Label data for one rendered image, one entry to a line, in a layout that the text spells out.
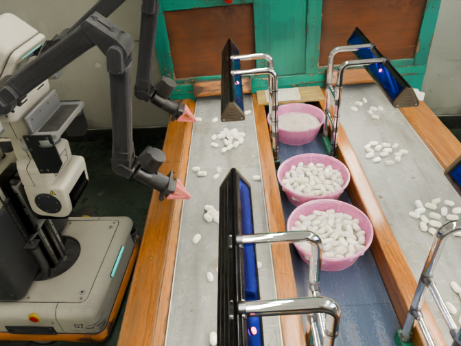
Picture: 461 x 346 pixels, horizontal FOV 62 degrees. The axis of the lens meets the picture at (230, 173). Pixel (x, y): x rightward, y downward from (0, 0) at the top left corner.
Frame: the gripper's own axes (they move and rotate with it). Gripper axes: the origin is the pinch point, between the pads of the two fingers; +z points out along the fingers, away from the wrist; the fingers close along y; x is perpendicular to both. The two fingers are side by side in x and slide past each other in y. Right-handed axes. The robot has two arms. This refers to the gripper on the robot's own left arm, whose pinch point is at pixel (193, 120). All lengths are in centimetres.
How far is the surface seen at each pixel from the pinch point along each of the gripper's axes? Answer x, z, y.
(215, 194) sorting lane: 2.9, 14.2, -36.9
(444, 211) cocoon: -47, 70, -56
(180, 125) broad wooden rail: 12.8, -0.1, 12.4
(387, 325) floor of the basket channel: -23, 54, -89
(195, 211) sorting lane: 7.3, 8.7, -45.2
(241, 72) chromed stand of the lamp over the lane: -33.8, -0.2, -13.7
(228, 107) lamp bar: -29.1, -2.9, -35.7
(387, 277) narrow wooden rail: -29, 53, -77
